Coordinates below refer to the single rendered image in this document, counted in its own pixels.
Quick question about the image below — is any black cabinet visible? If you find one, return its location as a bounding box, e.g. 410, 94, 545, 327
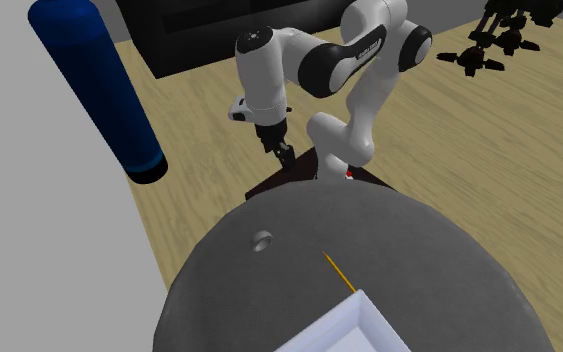
114, 0, 360, 80

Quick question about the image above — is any small silver ring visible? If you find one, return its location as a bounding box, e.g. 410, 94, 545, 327
252, 230, 274, 253

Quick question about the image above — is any grey round table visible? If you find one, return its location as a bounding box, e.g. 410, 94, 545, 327
151, 178, 559, 352

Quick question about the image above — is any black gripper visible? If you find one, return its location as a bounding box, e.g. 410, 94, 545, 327
253, 119, 297, 171

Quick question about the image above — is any white open box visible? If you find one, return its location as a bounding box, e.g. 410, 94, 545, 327
272, 288, 414, 352

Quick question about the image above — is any blue cylinder with black base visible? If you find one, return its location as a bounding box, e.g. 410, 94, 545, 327
26, 0, 170, 186

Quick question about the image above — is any dark robot stand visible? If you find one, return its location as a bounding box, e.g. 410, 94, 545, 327
244, 145, 399, 202

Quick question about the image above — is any black tripod stand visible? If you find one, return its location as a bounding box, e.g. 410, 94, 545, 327
435, 0, 563, 79

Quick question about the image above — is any yellow pencil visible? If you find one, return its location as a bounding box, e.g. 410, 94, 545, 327
321, 249, 358, 295

